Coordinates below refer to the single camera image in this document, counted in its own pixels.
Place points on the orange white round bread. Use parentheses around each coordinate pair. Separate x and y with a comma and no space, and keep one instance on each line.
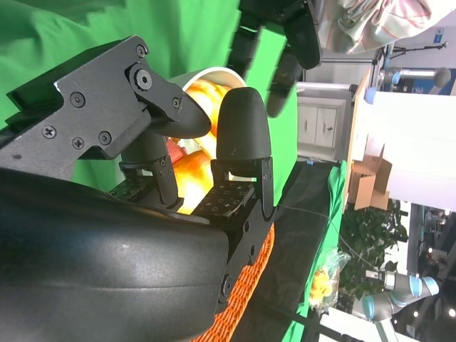
(192,171)

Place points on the white cabinet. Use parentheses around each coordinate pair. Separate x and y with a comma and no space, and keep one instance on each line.
(320,121)

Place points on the green leafy plant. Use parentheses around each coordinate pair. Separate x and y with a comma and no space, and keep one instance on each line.
(370,231)

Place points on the grey-green bowl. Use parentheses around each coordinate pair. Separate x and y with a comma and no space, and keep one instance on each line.
(199,73)

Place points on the white partition panel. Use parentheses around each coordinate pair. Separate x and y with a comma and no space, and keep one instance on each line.
(409,142)

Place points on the orange wicker basket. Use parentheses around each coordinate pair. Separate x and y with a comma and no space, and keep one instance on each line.
(246,285)

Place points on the green printed background cloth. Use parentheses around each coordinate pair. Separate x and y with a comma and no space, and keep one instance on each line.
(336,185)

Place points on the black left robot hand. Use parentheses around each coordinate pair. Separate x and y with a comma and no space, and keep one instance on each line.
(303,32)

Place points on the green tablecloth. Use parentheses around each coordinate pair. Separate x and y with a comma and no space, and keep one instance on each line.
(107,21)

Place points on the salmon pink cake slice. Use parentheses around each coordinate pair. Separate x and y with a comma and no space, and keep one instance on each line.
(174,151)

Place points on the black backdrop cloth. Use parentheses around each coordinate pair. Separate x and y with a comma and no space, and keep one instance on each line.
(292,249)

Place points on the pale striped fabric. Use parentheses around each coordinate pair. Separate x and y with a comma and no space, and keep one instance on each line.
(374,21)

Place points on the blue round cap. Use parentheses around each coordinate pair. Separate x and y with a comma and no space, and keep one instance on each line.
(370,95)

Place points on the brown cardboard box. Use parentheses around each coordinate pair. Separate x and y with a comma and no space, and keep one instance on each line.
(367,178)

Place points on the clear bag of yellow toys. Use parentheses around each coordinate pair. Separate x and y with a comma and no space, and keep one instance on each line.
(322,281)

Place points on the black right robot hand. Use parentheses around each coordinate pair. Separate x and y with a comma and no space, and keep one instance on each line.
(107,267)

